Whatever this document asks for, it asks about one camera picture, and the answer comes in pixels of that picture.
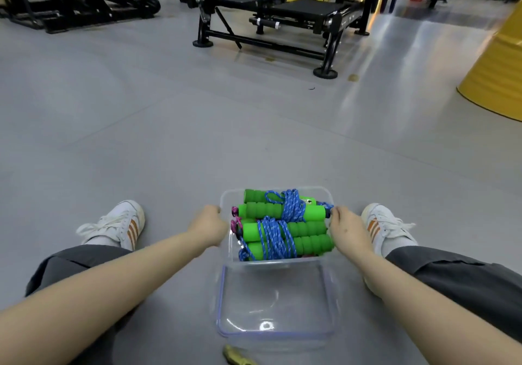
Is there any blue skipping rope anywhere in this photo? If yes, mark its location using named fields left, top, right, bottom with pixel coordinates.
left=238, top=218, right=335, bottom=262
left=231, top=189, right=334, bottom=222

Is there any person's left white sneaker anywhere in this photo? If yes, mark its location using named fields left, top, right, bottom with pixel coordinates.
left=76, top=200, right=146, bottom=252

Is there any person's right hand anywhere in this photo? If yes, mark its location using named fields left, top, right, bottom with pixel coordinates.
left=328, top=205, right=375, bottom=257

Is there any black squat rack platform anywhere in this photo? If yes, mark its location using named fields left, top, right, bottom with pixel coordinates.
left=176, top=0, right=399, bottom=80

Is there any person's leg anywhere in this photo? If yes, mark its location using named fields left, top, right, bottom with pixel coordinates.
left=385, top=246, right=522, bottom=343
left=24, top=245, right=139, bottom=365

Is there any clear plastic box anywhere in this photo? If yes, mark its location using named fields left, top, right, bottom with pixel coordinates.
left=219, top=185, right=336, bottom=273

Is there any person's right forearm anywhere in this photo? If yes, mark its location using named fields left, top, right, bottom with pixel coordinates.
left=355, top=250, right=522, bottom=365

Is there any clear blue-rimmed box lid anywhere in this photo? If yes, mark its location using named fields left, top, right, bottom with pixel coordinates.
left=216, top=263, right=341, bottom=339

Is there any person's left leg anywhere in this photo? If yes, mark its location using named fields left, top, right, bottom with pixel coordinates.
left=24, top=245, right=139, bottom=365

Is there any black wheeled gym machine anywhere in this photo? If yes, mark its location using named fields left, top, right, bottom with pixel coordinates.
left=0, top=0, right=161, bottom=34

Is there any yellow-green woven mat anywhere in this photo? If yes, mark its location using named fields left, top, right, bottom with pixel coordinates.
left=223, top=345, right=258, bottom=365

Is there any person's left forearm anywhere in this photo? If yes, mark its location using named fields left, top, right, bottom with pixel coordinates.
left=0, top=230, right=213, bottom=365

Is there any person's left hand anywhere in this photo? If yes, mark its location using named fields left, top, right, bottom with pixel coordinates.
left=187, top=204, right=230, bottom=249

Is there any person's right leg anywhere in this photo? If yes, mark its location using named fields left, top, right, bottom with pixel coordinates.
left=385, top=246, right=522, bottom=343

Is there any large yellow barrel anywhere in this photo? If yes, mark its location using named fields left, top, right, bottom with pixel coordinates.
left=456, top=0, right=522, bottom=123

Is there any person's white sneaker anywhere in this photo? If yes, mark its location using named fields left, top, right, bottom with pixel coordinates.
left=361, top=202, right=420, bottom=296
left=76, top=200, right=146, bottom=252

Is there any person's right white sneaker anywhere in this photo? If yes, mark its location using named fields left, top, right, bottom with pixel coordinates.
left=361, top=202, right=420, bottom=296

